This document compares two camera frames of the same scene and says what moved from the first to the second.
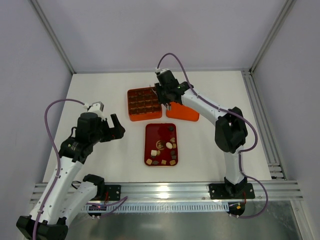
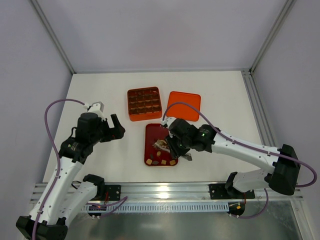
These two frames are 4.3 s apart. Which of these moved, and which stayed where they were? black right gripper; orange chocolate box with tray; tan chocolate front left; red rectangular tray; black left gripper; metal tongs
Moved: metal tongs; black right gripper
Stayed: black left gripper; tan chocolate front left; red rectangular tray; orange chocolate box with tray
